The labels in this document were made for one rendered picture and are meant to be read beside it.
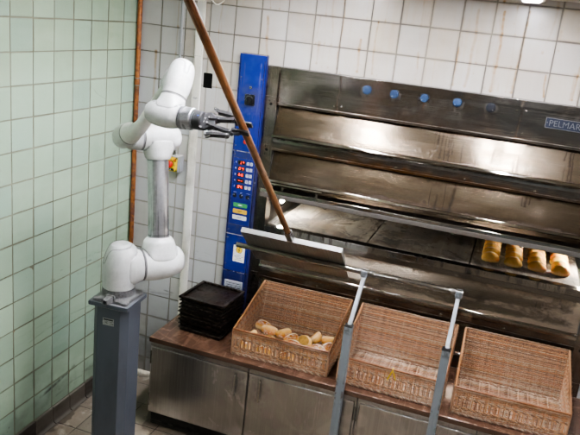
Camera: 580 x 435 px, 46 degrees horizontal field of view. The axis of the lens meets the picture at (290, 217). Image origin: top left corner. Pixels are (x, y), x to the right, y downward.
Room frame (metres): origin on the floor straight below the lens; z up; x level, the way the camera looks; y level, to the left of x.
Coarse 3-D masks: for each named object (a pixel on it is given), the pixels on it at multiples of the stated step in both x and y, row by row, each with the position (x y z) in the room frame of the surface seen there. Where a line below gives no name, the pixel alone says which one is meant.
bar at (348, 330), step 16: (288, 256) 3.43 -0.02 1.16; (304, 256) 3.41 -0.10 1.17; (352, 272) 3.33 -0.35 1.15; (368, 272) 3.30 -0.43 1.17; (432, 288) 3.20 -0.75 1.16; (448, 288) 3.19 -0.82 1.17; (352, 320) 3.13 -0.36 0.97; (448, 336) 3.02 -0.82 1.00; (448, 352) 2.95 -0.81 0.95; (336, 384) 3.10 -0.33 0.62; (336, 400) 3.09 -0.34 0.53; (432, 400) 2.95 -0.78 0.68; (336, 416) 3.09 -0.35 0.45; (432, 416) 2.95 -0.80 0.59; (336, 432) 3.09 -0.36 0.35; (432, 432) 2.95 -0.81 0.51
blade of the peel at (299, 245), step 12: (252, 240) 3.46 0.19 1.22; (264, 240) 3.41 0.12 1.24; (276, 240) 3.37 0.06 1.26; (300, 240) 3.33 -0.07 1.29; (252, 252) 3.61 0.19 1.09; (288, 252) 3.45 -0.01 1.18; (300, 252) 3.40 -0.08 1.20; (312, 252) 3.35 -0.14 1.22; (324, 252) 3.31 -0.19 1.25; (336, 252) 3.26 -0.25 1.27; (288, 264) 3.60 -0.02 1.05; (300, 264) 3.54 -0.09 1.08; (312, 264) 3.49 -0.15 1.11; (348, 276) 3.49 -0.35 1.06
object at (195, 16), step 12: (192, 0) 2.11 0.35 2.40; (192, 12) 2.13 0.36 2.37; (204, 24) 2.19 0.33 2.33; (204, 36) 2.21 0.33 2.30; (216, 60) 2.30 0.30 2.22; (216, 72) 2.34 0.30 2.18; (228, 84) 2.40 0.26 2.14; (228, 96) 2.43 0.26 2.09; (240, 120) 2.55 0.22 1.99; (252, 144) 2.67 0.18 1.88; (252, 156) 2.73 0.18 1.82; (264, 168) 2.83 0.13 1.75; (264, 180) 2.87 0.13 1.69; (276, 204) 3.04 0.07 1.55; (288, 228) 3.24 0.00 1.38
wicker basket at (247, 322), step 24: (264, 288) 3.81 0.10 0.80; (288, 288) 3.77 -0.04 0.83; (264, 312) 3.77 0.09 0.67; (288, 312) 3.73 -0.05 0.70; (312, 312) 3.70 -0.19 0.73; (336, 312) 3.67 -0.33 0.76; (240, 336) 3.37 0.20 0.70; (264, 336) 3.33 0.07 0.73; (336, 336) 3.35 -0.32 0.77; (264, 360) 3.33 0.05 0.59; (288, 360) 3.29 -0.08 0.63; (312, 360) 3.39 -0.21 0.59; (336, 360) 3.42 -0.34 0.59
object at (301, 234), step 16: (272, 224) 3.89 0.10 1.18; (320, 240) 3.77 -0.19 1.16; (336, 240) 3.74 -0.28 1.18; (352, 240) 3.76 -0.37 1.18; (400, 256) 3.63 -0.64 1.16; (416, 256) 3.60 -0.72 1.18; (432, 256) 3.63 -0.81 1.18; (464, 272) 3.52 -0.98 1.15; (480, 272) 3.50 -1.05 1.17; (496, 272) 3.49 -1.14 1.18; (544, 288) 3.40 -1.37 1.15; (560, 288) 3.38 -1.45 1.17; (576, 288) 3.37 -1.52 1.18
